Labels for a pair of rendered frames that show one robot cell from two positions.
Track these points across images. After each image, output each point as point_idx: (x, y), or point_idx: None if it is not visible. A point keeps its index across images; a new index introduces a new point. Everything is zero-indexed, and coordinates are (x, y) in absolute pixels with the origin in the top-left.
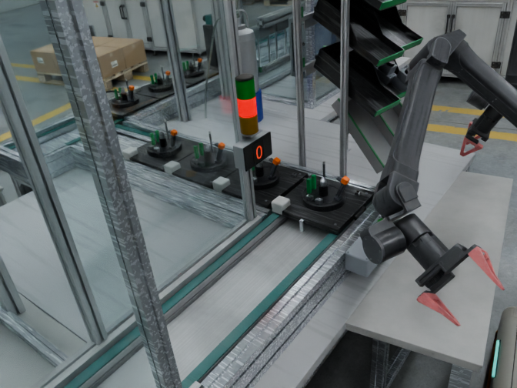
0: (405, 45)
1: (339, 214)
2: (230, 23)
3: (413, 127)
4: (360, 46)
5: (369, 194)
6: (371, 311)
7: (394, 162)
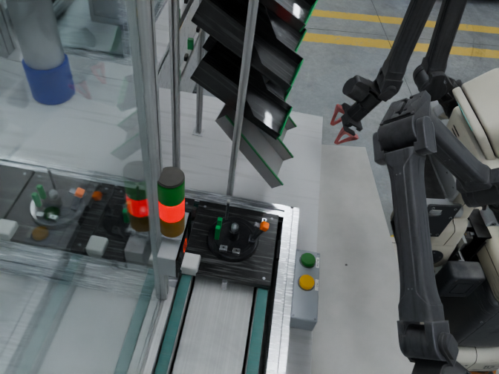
0: (298, 48)
1: (261, 260)
2: (155, 121)
3: (425, 247)
4: (265, 67)
5: (275, 219)
6: (325, 366)
7: (425, 306)
